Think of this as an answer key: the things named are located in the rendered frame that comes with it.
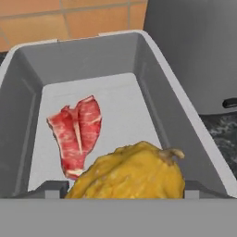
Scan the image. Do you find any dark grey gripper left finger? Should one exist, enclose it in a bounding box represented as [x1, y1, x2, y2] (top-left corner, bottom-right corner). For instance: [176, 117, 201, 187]
[12, 180, 70, 200]

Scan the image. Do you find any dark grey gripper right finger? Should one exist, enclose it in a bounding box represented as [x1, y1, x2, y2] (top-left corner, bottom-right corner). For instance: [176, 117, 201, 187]
[183, 180, 230, 200]

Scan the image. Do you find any yellow squash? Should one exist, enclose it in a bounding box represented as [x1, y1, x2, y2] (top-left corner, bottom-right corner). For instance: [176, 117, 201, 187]
[64, 141, 186, 200]

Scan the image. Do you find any red raw steak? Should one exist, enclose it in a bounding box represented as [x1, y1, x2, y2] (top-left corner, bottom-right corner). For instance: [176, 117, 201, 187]
[46, 94, 103, 181]

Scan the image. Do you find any grey tupperware container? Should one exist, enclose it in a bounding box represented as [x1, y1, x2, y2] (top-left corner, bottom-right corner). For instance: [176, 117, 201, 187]
[0, 29, 237, 200]

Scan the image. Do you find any grey appliance with black handle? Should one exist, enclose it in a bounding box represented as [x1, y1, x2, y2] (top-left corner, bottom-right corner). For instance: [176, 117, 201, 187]
[143, 0, 237, 117]

